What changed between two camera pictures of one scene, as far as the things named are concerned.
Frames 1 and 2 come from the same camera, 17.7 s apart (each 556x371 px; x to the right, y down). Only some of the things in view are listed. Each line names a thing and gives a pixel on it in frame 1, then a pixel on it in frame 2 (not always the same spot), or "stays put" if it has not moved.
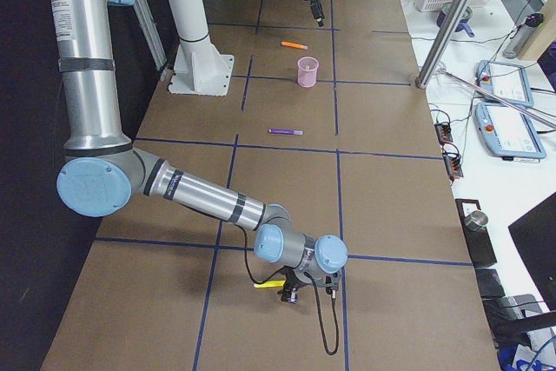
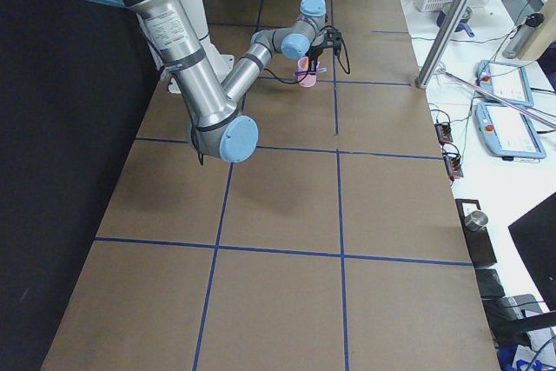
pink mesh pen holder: x=307 y=71 stays put
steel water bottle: x=521 y=35 stays put
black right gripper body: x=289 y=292 -> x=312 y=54
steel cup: x=476 y=221 stays put
